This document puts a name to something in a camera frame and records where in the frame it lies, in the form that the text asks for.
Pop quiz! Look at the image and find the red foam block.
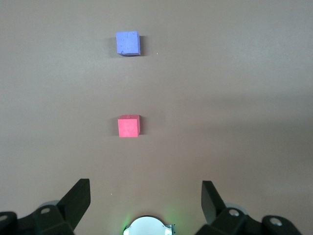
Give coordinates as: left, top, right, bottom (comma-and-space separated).
117, 114, 141, 138

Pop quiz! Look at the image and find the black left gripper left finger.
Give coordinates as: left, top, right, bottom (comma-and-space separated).
0, 178, 91, 235

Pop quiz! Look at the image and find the purple foam block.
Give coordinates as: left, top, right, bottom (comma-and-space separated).
115, 30, 141, 57

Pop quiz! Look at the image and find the brown table cover mat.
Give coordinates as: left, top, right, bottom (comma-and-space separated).
0, 0, 313, 235

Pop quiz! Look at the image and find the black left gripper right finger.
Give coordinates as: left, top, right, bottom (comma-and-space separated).
197, 180, 301, 235

